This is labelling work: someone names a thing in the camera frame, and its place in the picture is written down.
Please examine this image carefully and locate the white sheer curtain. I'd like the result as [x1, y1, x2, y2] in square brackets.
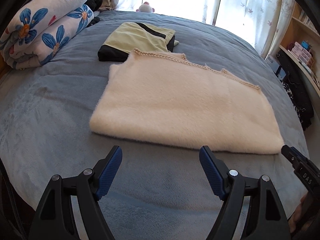
[112, 0, 295, 58]

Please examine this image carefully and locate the blue-grey bed cover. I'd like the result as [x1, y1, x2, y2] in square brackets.
[1, 11, 308, 239]

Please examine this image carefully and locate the floral blue white quilt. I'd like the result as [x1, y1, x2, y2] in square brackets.
[1, 0, 94, 69]

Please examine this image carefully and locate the black clothing pile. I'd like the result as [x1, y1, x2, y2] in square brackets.
[85, 0, 103, 28]

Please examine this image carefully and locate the yellow-green black folded garment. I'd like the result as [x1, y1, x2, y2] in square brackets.
[98, 22, 179, 62]

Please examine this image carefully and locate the wooden bookshelf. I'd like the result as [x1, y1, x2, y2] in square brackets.
[279, 3, 319, 98]

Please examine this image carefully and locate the person's right hand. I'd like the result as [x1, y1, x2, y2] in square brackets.
[288, 194, 307, 233]

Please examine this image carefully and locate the cream fleece blanket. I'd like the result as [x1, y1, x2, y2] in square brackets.
[89, 49, 284, 154]

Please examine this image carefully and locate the pink white plush toy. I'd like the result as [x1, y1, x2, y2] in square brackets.
[136, 2, 155, 13]

